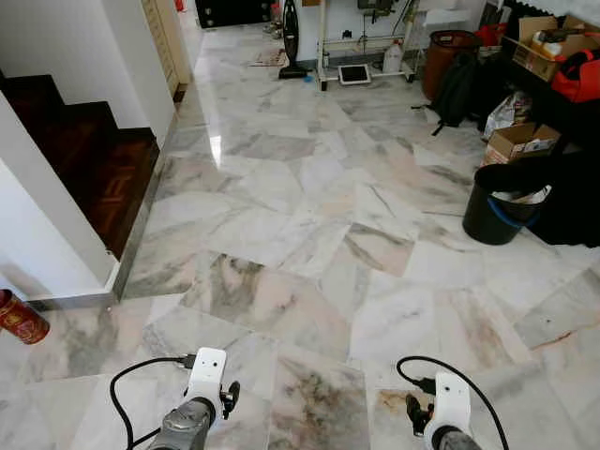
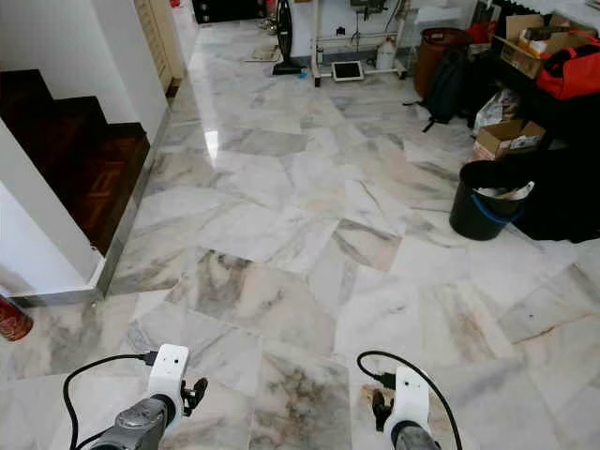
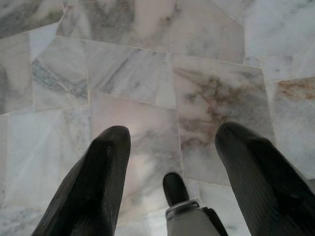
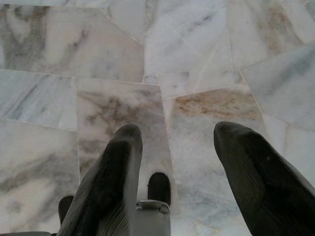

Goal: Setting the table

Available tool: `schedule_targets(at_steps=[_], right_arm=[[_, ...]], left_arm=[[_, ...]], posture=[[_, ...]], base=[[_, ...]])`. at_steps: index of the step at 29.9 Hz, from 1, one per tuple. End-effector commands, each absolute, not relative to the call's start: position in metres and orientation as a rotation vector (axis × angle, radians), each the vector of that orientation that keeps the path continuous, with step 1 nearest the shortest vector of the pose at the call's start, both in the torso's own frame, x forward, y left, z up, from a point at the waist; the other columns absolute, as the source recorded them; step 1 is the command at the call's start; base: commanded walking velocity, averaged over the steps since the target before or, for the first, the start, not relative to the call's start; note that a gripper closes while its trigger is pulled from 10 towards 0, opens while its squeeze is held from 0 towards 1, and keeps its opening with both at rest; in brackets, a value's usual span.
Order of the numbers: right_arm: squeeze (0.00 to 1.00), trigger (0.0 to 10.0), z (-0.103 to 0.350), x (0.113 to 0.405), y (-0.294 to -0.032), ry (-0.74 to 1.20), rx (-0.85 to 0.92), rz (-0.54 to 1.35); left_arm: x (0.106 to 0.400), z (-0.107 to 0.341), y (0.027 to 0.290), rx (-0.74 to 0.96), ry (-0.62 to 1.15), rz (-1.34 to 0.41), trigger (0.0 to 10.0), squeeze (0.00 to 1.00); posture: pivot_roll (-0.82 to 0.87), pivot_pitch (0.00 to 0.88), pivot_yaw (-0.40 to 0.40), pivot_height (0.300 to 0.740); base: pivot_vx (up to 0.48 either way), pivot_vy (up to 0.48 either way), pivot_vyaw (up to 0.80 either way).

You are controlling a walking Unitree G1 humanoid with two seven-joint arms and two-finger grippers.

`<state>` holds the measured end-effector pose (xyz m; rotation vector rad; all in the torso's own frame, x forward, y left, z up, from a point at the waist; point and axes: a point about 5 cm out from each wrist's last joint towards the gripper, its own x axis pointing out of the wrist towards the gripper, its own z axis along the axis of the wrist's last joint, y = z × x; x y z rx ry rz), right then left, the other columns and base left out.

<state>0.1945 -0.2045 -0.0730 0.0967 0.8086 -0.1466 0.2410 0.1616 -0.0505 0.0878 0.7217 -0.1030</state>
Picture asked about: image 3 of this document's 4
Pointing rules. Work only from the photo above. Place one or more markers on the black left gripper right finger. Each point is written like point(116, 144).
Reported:
point(261, 182)

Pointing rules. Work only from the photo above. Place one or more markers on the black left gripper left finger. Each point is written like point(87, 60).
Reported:
point(93, 186)

